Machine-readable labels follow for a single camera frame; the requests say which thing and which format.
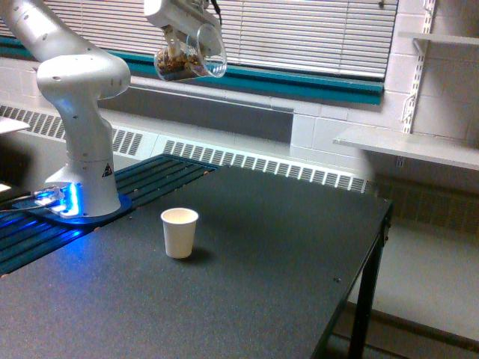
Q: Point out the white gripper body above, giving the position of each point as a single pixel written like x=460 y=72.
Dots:
x=194 y=21

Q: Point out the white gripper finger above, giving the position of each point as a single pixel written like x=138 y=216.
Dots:
x=172 y=41

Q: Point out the brown nuts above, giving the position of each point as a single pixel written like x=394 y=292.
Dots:
x=175 y=68

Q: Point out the clear plastic cup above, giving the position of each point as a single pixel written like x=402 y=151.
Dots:
x=216 y=65

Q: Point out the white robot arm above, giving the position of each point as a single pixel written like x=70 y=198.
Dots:
x=74 y=75

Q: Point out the white baseboard radiator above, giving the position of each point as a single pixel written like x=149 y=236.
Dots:
x=140 y=145

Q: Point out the white window blinds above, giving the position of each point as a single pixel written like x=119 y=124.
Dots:
x=333 y=38

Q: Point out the white paper cup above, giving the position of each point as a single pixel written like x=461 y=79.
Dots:
x=179 y=231

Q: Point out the white object left edge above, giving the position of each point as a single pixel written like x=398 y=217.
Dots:
x=8 y=125

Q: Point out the teal window sill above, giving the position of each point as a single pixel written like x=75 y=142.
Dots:
x=253 y=80

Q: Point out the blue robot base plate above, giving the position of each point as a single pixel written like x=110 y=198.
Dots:
x=58 y=211

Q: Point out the upper white wall shelf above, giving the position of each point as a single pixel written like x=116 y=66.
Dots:
x=440 y=38

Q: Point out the white wall shelf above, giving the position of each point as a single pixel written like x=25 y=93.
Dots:
x=440 y=38
x=419 y=147

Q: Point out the white shelf rail bracket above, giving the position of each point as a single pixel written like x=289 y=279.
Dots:
x=420 y=44

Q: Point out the lower white wall shelf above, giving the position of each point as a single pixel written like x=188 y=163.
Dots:
x=419 y=147

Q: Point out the black table frame leg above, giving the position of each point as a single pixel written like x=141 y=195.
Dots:
x=369 y=272

